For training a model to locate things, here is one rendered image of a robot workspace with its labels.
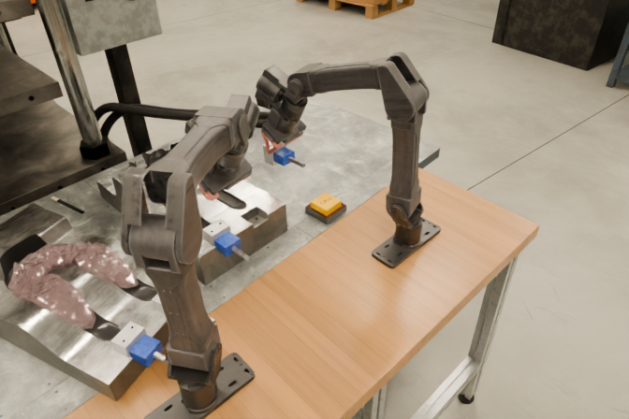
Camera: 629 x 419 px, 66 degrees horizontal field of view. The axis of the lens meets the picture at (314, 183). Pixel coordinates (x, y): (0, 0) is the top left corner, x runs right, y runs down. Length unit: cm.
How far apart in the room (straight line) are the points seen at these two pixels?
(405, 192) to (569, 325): 132
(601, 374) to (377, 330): 128
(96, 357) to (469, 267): 82
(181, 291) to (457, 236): 77
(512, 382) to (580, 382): 25
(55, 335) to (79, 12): 103
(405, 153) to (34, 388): 86
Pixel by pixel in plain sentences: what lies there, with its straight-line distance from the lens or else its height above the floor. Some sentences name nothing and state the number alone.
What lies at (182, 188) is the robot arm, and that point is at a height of 126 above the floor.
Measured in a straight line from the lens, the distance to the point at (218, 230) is 111.
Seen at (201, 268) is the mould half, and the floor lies 85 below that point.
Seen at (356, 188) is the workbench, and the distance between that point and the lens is 141.
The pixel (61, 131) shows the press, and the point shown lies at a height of 78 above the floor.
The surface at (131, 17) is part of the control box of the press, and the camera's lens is 183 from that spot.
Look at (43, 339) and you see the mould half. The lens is 107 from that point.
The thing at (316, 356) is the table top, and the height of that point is 80.
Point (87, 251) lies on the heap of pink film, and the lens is 114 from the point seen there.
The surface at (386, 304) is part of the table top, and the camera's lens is 110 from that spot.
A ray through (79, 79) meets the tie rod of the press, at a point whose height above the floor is 105.
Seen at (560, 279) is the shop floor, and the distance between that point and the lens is 247.
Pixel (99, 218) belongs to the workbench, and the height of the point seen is 80.
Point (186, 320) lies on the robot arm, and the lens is 79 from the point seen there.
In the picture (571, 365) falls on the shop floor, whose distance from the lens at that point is 217.
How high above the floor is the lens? 163
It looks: 35 degrees down
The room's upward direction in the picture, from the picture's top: 1 degrees counter-clockwise
